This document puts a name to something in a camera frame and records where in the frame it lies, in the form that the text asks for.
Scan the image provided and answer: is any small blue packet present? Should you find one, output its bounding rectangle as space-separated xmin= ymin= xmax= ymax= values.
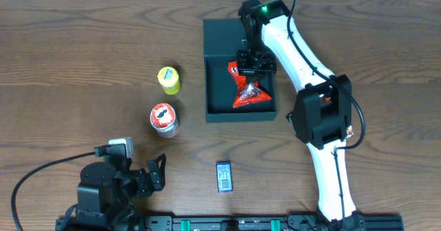
xmin=216 ymin=162 xmax=233 ymax=193

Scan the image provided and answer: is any right black cable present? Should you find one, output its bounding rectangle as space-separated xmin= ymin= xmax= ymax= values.
xmin=255 ymin=0 xmax=366 ymax=221

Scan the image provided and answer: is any black mounting rail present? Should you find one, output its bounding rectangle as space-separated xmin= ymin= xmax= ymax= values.
xmin=55 ymin=212 xmax=404 ymax=231

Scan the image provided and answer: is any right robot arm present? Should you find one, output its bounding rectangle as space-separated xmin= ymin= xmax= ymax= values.
xmin=237 ymin=0 xmax=356 ymax=228

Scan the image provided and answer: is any dark green open box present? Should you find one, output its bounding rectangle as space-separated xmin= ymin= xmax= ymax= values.
xmin=203 ymin=19 xmax=277 ymax=123

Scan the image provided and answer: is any yellow small can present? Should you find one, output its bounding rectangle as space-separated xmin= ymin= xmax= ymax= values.
xmin=157 ymin=66 xmax=181 ymax=95

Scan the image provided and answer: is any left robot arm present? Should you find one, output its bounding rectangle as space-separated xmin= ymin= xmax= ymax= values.
xmin=56 ymin=154 xmax=166 ymax=231

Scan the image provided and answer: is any red Pringles can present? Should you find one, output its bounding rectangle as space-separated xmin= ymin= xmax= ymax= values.
xmin=150 ymin=103 xmax=179 ymax=138

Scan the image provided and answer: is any red candy bag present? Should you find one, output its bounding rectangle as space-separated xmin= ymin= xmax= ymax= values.
xmin=227 ymin=61 xmax=272 ymax=108

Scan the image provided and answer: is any black cable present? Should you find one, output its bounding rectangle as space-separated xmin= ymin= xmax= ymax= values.
xmin=10 ymin=150 xmax=97 ymax=231
xmin=255 ymin=0 xmax=366 ymax=221

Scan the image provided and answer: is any red Hello Panda box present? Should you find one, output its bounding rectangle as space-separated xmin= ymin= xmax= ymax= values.
xmin=346 ymin=125 xmax=354 ymax=138

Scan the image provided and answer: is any left black cable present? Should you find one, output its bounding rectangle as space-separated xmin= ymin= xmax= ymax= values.
xmin=10 ymin=150 xmax=97 ymax=231

